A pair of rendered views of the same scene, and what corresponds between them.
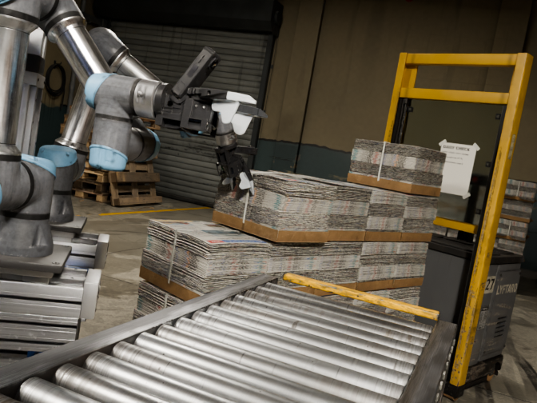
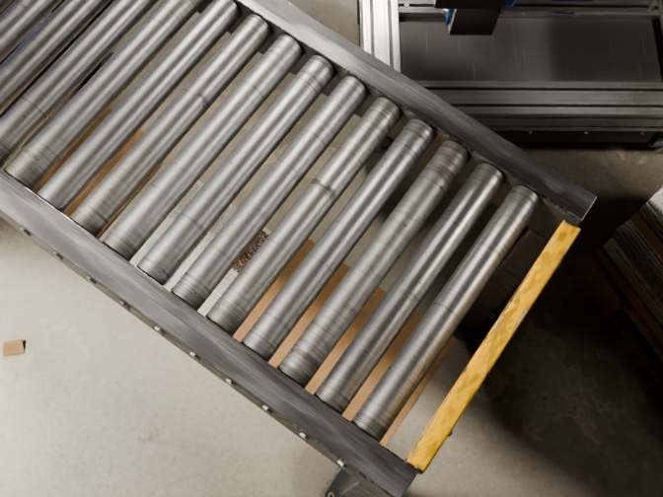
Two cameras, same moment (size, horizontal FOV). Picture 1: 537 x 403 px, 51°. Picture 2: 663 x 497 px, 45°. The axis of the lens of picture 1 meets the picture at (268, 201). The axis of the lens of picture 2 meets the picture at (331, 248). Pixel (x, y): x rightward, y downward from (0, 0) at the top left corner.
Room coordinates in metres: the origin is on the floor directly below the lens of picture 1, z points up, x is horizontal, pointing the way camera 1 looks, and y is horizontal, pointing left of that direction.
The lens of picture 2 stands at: (1.30, -0.58, 1.92)
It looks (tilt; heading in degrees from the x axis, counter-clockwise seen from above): 71 degrees down; 98
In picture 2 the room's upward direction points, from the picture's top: 6 degrees clockwise
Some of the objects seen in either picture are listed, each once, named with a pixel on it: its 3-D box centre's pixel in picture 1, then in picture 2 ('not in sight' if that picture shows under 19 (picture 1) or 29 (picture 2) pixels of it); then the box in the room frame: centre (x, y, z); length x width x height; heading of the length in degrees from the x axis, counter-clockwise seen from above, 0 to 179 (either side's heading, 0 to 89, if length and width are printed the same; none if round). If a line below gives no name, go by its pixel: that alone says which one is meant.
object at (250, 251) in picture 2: not in sight; (193, 243); (0.87, -0.01, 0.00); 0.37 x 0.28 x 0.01; 158
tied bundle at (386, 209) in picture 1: (353, 209); not in sight; (2.67, -0.40, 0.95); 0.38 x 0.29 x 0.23; 46
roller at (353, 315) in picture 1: (337, 317); (413, 283); (1.38, -0.22, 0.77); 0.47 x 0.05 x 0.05; 68
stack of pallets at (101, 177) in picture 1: (109, 154); not in sight; (8.68, 2.54, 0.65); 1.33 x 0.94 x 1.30; 162
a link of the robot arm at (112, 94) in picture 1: (116, 95); not in sight; (1.16, 0.34, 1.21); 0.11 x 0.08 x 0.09; 79
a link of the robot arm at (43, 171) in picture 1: (26, 181); not in sight; (1.33, 0.57, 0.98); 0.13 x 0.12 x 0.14; 169
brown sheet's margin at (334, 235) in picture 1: (311, 225); not in sight; (2.46, -0.20, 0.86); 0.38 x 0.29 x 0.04; 46
